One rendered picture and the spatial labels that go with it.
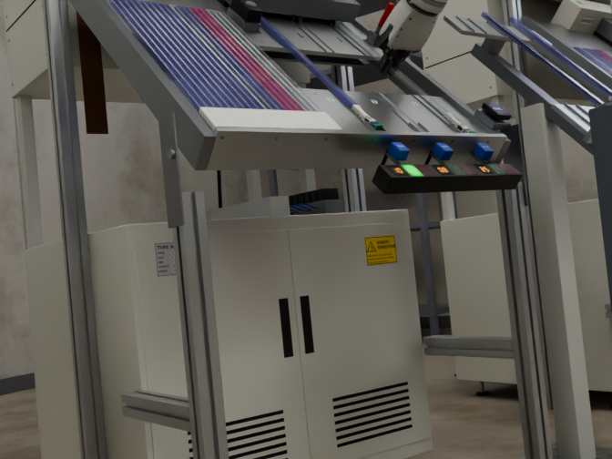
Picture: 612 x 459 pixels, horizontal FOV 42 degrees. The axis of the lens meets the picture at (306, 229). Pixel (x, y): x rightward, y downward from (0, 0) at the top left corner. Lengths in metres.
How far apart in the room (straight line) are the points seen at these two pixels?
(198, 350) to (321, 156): 0.40
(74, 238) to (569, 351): 1.10
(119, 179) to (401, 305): 3.43
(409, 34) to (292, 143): 0.51
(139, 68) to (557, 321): 1.08
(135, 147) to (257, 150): 3.94
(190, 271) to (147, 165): 4.07
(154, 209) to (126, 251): 3.74
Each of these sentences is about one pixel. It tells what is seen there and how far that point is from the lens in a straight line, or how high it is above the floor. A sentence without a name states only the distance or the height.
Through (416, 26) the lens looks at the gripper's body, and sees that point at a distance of 1.72.
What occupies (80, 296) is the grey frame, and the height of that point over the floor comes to 0.50.
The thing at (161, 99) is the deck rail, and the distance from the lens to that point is 1.34.
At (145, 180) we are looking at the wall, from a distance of 5.21.
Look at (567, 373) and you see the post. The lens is 1.91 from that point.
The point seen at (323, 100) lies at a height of 0.82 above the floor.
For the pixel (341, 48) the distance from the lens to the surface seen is 1.82.
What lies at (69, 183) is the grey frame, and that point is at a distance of 1.67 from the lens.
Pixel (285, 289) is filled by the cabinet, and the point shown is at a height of 0.47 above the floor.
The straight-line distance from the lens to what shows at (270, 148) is 1.28.
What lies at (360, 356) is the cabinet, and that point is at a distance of 1.75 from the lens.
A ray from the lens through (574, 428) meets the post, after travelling 1.93.
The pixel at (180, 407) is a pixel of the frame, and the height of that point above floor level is 0.32.
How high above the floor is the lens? 0.51
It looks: 3 degrees up
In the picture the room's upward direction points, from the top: 6 degrees counter-clockwise
